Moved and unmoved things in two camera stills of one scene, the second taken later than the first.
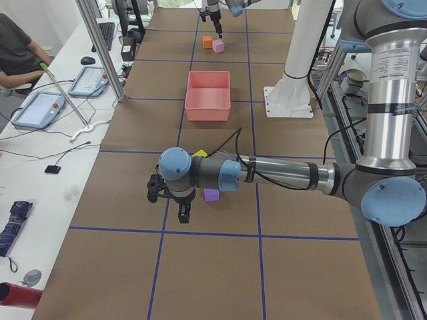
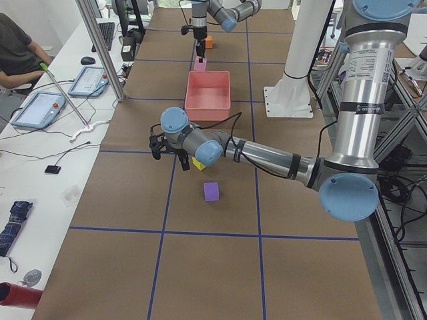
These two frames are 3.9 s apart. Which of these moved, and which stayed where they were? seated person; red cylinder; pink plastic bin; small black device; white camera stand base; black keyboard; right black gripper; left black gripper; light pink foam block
Moved: right black gripper; left black gripper; light pink foam block
Stayed: pink plastic bin; small black device; white camera stand base; red cylinder; seated person; black keyboard
